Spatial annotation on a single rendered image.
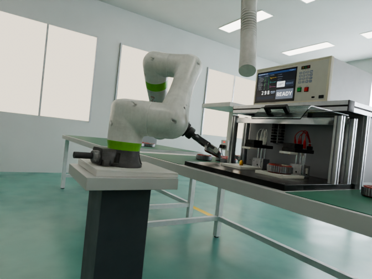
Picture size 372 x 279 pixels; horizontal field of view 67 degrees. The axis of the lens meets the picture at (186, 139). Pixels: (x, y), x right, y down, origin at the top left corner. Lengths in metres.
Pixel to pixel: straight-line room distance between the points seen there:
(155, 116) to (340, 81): 0.88
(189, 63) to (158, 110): 0.37
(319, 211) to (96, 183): 0.67
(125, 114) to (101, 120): 4.75
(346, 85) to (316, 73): 0.16
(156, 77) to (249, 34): 1.71
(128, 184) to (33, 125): 4.69
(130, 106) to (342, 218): 0.74
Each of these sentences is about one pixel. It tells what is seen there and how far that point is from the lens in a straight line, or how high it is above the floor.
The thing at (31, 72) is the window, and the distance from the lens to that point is 5.60.
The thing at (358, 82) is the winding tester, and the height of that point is 1.25.
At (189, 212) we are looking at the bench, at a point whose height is 0.11.
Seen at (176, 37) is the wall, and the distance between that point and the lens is 6.70.
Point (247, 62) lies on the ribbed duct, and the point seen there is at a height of 1.62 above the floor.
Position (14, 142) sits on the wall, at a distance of 5.55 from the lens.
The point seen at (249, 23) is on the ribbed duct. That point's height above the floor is 2.06.
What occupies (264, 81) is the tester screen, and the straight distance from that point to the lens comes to 1.63.
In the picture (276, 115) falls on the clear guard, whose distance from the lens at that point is 1.17.
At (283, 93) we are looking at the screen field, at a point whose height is 1.17.
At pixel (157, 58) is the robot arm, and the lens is 1.35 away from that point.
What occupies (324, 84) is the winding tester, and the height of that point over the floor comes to 1.19.
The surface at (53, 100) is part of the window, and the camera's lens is 5.59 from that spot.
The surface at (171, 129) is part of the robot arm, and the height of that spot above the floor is 0.92.
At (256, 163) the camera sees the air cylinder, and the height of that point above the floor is 0.79.
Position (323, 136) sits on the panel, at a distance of 1.51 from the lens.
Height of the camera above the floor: 0.90
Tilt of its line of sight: 1 degrees down
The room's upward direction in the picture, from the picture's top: 6 degrees clockwise
